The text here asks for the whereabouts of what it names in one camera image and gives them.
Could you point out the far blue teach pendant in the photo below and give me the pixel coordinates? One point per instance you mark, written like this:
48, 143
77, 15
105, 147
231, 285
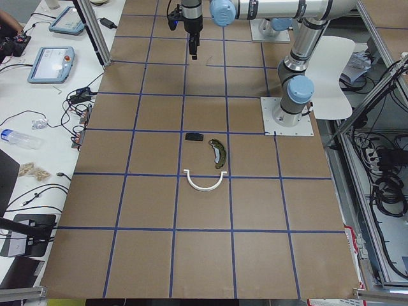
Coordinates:
68, 22

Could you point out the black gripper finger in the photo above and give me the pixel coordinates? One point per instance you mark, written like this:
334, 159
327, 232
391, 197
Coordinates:
194, 42

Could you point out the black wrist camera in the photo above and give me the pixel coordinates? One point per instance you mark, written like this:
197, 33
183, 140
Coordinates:
173, 18

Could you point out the black power adapter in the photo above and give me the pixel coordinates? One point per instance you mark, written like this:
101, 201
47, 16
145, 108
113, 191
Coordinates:
107, 23

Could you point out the black brake pad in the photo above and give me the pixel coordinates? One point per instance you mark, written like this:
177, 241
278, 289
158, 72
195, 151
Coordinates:
196, 137

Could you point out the aluminium frame post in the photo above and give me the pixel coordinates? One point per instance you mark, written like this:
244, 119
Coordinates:
90, 22

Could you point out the blue teach pendant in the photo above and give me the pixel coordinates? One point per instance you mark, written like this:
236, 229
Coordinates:
52, 65
68, 22

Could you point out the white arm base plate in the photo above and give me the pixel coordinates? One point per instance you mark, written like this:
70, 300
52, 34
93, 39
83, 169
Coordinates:
276, 122

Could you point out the white curved plastic bracket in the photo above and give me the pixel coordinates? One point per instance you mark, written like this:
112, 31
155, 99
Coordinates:
204, 184

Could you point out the white plastic chair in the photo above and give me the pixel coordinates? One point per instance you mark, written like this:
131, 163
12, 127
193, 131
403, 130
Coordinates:
325, 67

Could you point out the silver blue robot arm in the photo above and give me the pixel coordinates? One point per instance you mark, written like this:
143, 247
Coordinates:
314, 16

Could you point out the clear plastic water bottle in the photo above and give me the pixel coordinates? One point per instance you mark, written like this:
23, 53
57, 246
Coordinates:
20, 139

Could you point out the near blue teach pendant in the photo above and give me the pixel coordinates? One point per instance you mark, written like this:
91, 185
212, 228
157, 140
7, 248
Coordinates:
52, 65

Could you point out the olive green brake shoe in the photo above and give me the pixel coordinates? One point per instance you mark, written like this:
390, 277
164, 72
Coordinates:
219, 151

